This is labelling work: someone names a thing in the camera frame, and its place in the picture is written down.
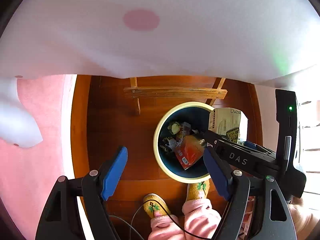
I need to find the pink bed sheet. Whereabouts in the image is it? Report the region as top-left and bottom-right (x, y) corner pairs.
(1, 75), (76, 239)

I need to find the orange foil snack bag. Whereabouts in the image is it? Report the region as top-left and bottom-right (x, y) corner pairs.
(174, 135), (206, 170)

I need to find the wooden table frame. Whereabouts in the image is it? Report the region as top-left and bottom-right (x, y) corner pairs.
(123, 77), (227, 115)

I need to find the left yellow slipper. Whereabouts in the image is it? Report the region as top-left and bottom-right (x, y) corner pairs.
(143, 193), (171, 218)

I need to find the cartoon printed tablecloth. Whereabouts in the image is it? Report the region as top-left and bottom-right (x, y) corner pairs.
(1, 0), (319, 148)

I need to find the yellow slipper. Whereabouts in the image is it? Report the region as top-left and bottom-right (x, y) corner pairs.
(186, 180), (210, 201)
(143, 193), (171, 218)

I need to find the cream rimmed trash bin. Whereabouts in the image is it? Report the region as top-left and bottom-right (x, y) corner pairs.
(153, 101), (214, 184)

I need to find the right hand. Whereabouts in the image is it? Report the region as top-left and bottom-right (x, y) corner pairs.
(288, 197), (320, 239)

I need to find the dark green Dubai box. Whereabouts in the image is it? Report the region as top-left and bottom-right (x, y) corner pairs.
(208, 107), (248, 145)

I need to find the right yellow slipper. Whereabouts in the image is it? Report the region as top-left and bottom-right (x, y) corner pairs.
(186, 180), (210, 201)

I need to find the black cable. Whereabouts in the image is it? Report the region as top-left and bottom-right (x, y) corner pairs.
(107, 199), (226, 240)

